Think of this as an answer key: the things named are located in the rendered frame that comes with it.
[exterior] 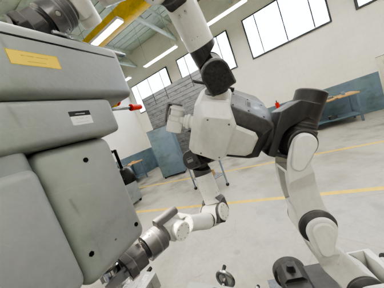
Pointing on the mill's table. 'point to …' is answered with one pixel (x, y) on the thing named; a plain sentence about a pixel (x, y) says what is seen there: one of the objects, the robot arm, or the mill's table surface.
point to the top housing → (56, 68)
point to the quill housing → (88, 203)
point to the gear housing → (52, 124)
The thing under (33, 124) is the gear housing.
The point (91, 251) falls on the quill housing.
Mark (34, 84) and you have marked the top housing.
